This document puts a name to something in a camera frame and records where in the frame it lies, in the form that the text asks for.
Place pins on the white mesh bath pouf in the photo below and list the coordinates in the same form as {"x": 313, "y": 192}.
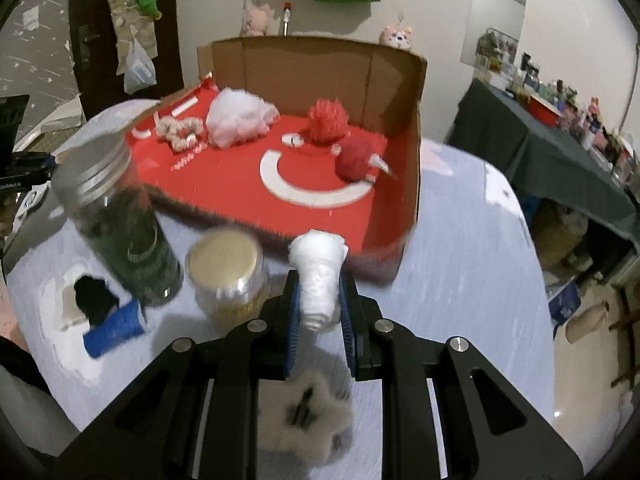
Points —
{"x": 235, "y": 117}

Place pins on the beige knit scrunchie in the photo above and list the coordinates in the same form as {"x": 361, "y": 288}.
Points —
{"x": 175, "y": 132}

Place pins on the clear plastic bag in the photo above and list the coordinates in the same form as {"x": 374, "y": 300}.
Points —
{"x": 137, "y": 67}

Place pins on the large glass jar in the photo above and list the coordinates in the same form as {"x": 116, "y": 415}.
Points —
{"x": 125, "y": 230}

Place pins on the blue towel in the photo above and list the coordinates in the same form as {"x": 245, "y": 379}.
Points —
{"x": 115, "y": 330}

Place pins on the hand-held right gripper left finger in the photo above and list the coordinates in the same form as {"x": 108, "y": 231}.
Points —
{"x": 295, "y": 330}

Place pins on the red container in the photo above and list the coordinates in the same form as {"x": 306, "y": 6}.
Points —
{"x": 542, "y": 110}

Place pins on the wall mirror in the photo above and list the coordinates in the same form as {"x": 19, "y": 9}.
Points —
{"x": 500, "y": 15}

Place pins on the table with green cloth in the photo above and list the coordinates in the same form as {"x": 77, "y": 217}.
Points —
{"x": 500, "y": 130}

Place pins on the pink bear plush toy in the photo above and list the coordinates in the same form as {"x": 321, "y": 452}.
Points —
{"x": 395, "y": 37}

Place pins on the black fuzzy ball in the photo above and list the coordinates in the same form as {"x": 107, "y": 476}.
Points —
{"x": 95, "y": 300}

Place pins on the cardboard box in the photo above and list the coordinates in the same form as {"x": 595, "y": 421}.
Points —
{"x": 310, "y": 75}

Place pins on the green plush toy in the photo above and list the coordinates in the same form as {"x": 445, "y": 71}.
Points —
{"x": 147, "y": 0}

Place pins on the light pink plush toy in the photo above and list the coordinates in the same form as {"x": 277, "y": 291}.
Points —
{"x": 257, "y": 17}

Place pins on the white towel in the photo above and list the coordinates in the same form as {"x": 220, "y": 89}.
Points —
{"x": 317, "y": 275}

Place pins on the small plastic jar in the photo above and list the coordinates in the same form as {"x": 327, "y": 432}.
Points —
{"x": 225, "y": 265}

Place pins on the group of cosmetic bottles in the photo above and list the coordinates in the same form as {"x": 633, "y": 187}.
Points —
{"x": 590, "y": 120}

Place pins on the blue box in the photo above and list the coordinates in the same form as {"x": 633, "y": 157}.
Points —
{"x": 565, "y": 302}

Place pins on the red knit ball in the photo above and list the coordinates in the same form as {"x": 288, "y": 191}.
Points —
{"x": 355, "y": 160}

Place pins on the white fluffy star clip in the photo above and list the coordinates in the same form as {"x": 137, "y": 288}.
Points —
{"x": 305, "y": 425}

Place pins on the brush with red tip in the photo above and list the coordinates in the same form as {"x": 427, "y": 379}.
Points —
{"x": 286, "y": 20}

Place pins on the beige bottle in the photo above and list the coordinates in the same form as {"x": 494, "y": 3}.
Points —
{"x": 587, "y": 322}

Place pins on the coral mesh bath pouf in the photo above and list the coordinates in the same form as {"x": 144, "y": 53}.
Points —
{"x": 327, "y": 122}

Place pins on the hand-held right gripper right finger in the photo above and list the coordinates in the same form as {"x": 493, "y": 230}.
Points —
{"x": 350, "y": 340}

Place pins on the dark wooden door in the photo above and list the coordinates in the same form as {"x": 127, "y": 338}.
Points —
{"x": 90, "y": 60}

